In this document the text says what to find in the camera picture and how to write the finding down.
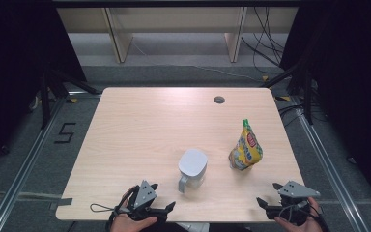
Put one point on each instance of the black metal stand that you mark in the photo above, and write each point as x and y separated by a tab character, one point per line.
308	96
45	100

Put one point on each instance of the person's right hand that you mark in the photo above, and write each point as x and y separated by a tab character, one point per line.
314	222

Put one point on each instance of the yellow green snack bag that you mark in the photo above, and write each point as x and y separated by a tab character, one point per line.
246	151

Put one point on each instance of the white shelf unit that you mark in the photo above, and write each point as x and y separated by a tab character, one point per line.
174	19

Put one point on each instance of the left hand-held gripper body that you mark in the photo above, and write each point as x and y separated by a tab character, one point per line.
143	196

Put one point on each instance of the grey tape strip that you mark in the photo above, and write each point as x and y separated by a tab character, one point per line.
61	203

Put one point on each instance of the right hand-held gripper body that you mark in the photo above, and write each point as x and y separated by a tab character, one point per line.
294	191

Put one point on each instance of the person's left hand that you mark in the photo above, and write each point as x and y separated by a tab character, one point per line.
125	224

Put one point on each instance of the black curtain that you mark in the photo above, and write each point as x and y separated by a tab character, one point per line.
13	80
354	96

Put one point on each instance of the aluminium floor rail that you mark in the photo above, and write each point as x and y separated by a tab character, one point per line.
22	174
328	167

